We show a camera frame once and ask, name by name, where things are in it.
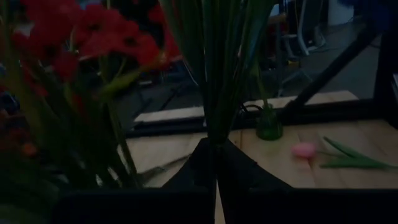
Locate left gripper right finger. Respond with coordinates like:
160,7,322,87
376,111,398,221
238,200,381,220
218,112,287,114
217,139,294,192

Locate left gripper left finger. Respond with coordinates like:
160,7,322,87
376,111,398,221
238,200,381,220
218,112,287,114
161,138,218,192

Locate green glass vase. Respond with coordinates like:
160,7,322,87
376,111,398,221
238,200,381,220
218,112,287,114
255,104,284,141

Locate pink artificial tulip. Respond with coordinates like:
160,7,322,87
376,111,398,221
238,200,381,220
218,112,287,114
291,136,398,171

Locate black aluminium table frame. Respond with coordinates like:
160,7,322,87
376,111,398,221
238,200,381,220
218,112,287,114
126,18,398,139

